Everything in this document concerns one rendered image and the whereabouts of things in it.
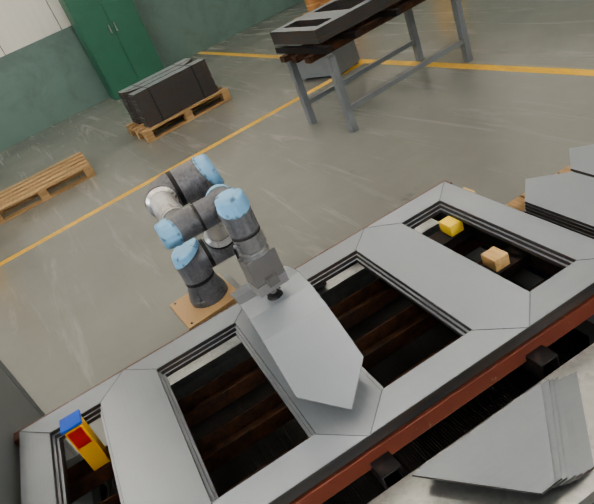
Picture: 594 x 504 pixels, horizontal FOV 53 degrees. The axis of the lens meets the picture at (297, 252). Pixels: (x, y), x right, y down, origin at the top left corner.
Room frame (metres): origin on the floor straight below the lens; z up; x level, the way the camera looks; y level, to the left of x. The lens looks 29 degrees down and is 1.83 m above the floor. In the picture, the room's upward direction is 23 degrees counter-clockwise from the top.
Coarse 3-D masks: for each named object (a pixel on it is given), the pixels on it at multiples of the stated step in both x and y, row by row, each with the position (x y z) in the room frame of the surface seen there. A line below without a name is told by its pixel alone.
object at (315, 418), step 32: (416, 224) 1.66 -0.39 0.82; (480, 224) 1.50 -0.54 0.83; (352, 256) 1.61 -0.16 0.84; (544, 256) 1.25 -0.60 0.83; (448, 320) 1.16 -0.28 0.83; (544, 320) 1.02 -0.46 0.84; (192, 352) 1.47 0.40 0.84; (256, 352) 1.33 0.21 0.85; (448, 384) 0.95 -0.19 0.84; (96, 416) 1.38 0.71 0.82; (320, 416) 1.01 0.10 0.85; (352, 416) 0.97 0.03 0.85; (192, 448) 1.09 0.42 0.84; (352, 448) 0.89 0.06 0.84; (64, 480) 1.18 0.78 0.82; (320, 480) 0.87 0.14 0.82
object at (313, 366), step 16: (336, 336) 1.12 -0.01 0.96; (320, 352) 1.09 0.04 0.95; (336, 352) 1.08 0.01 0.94; (352, 352) 1.07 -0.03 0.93; (288, 368) 1.08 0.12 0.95; (304, 368) 1.07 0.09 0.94; (320, 368) 1.06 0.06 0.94; (336, 368) 1.05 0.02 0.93; (288, 384) 1.05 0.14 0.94; (304, 384) 1.04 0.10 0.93
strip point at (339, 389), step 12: (360, 360) 1.05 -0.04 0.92; (336, 372) 1.04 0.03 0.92; (348, 372) 1.03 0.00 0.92; (324, 384) 1.02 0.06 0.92; (336, 384) 1.02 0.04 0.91; (348, 384) 1.01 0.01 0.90; (300, 396) 1.02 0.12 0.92; (312, 396) 1.01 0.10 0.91; (324, 396) 1.00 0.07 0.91; (336, 396) 0.99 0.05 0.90; (348, 396) 0.99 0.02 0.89; (348, 408) 0.96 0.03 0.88
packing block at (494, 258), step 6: (486, 252) 1.38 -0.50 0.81; (492, 252) 1.37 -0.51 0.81; (498, 252) 1.36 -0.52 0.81; (504, 252) 1.35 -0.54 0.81; (486, 258) 1.36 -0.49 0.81; (492, 258) 1.34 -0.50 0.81; (498, 258) 1.33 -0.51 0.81; (504, 258) 1.34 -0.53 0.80; (486, 264) 1.37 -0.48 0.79; (492, 264) 1.34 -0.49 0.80; (498, 264) 1.33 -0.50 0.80; (504, 264) 1.33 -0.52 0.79; (498, 270) 1.33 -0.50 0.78
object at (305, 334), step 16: (304, 320) 1.18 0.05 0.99; (320, 320) 1.16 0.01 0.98; (336, 320) 1.15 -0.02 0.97; (272, 336) 1.17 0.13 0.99; (288, 336) 1.15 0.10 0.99; (304, 336) 1.14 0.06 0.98; (320, 336) 1.13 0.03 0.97; (272, 352) 1.13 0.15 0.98; (288, 352) 1.12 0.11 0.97; (304, 352) 1.10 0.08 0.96
